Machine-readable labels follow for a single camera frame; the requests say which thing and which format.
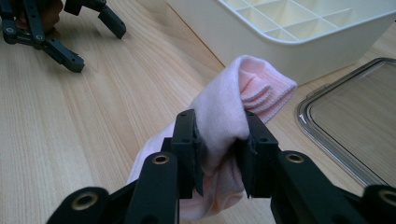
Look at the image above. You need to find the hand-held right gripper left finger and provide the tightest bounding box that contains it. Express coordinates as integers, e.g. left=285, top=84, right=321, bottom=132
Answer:
left=124, top=108, right=205, bottom=224

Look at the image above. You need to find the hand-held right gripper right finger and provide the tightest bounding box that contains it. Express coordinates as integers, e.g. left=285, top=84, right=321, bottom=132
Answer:
left=233, top=110, right=369, bottom=224

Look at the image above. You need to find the pink sock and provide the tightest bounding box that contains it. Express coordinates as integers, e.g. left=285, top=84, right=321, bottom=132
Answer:
left=125, top=54, right=299, bottom=222

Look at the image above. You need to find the transparent box lid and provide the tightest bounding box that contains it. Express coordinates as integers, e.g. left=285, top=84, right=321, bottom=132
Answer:
left=296, top=57, right=396, bottom=189

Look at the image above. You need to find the white compartment storage box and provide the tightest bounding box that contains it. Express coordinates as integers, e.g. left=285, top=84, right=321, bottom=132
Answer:
left=166, top=0, right=396, bottom=86

